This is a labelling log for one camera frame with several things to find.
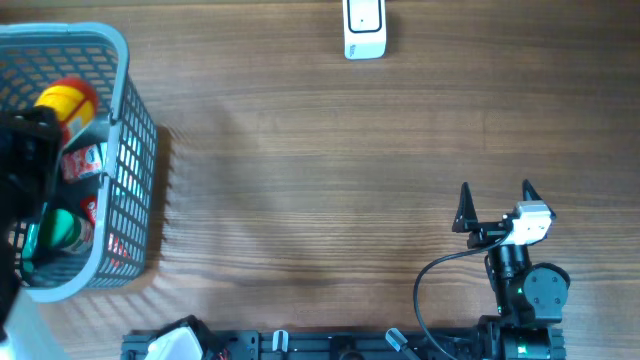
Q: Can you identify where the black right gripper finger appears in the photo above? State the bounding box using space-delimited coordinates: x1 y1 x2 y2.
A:
522 179 542 201
452 182 478 233

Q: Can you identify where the red sriracha sauce bottle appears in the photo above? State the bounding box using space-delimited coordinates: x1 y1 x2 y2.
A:
35 77 99 147

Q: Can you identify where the green lid can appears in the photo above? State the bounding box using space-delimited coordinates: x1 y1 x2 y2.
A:
38 209 94 254

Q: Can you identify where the mint toilet wipes pack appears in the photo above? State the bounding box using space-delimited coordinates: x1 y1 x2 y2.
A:
104 135 147 214

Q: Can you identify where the white barcode scanner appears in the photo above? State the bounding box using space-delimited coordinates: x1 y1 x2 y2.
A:
342 0 387 61

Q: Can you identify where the black mounting rail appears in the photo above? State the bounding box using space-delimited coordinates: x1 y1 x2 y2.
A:
120 327 567 360

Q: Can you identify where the grey plastic basket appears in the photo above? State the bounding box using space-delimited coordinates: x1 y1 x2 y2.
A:
1 23 158 303

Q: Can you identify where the red Nescafe sachet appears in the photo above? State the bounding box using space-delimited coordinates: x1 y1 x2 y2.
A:
81 194 130 269

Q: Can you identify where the small red tissue pack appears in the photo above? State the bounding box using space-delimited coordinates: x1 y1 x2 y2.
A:
60 142 108 183

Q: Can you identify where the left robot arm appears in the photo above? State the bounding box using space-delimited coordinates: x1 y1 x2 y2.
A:
1 106 62 323

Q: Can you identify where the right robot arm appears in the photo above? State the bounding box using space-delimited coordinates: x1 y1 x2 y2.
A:
452 180 571 360

